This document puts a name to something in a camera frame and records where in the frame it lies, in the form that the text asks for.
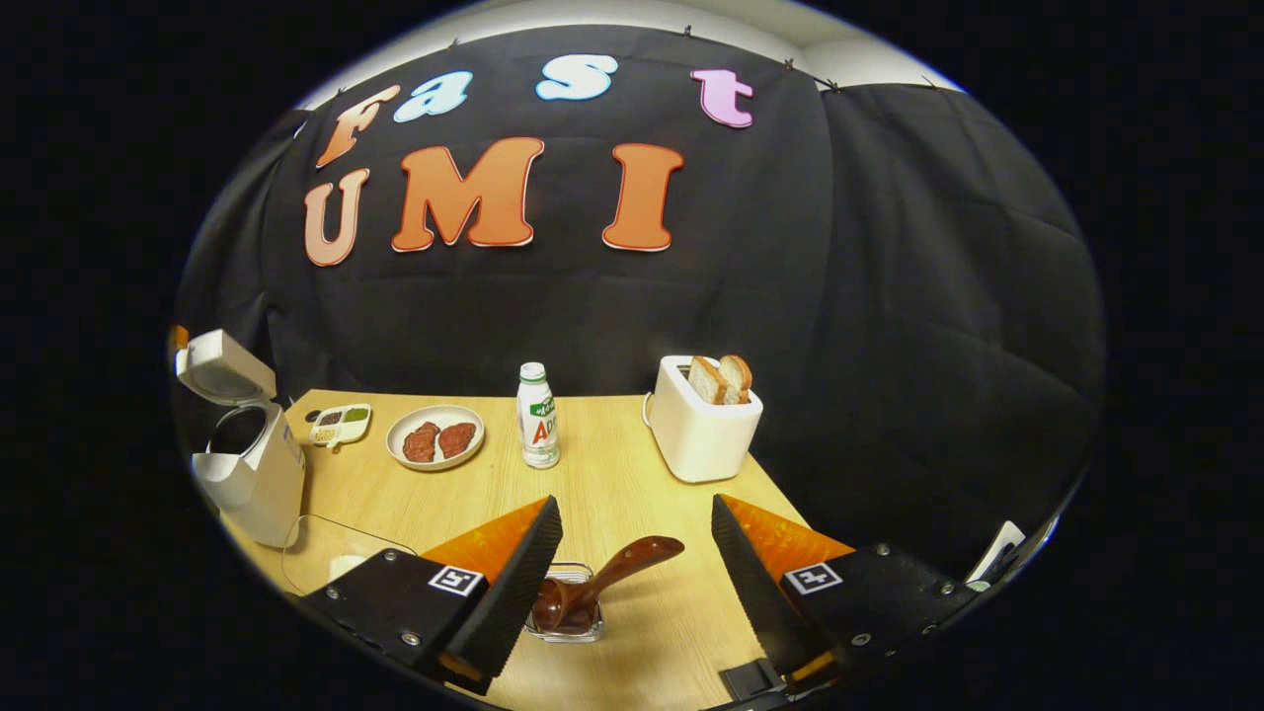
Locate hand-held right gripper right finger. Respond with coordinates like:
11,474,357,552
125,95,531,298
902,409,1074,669
711,494,974,684

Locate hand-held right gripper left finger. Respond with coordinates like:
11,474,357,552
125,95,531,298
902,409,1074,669
301,496,564,695

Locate metal wire chopstick holder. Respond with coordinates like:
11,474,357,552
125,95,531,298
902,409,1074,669
523,561,606,644

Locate brown wooden spoon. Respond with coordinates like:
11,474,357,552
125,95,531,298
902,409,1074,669
533,536,685,633

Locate white rice cooker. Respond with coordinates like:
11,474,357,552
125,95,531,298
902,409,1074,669
176,329,307,549

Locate white toaster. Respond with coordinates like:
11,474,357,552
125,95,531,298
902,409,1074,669
647,355,764,484

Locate white drink bottle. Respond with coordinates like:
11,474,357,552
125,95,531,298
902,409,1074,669
516,361,562,470

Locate white divided bean dish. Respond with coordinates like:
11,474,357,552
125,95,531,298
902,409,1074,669
308,403,373,450

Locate white round plate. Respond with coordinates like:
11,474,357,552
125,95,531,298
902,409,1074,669
385,405,486,472

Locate clear glass dish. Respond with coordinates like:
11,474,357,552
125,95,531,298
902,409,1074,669
281,513,421,596

